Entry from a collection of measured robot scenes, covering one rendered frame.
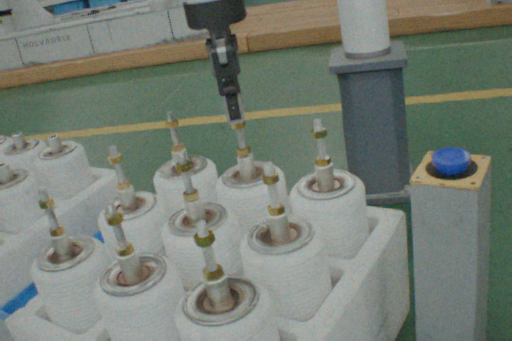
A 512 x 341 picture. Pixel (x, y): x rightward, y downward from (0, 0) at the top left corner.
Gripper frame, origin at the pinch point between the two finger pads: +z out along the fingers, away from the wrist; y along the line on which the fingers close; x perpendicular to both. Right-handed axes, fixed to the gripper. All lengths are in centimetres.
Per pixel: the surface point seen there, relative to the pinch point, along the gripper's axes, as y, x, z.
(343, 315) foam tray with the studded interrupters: -22.5, -7.9, 18.4
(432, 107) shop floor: 74, -53, 35
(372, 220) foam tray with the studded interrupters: -4.8, -15.6, 18.3
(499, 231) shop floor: 10, -42, 36
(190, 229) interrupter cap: -12.0, 7.5, 10.3
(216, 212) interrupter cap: -9.0, 4.4, 10.3
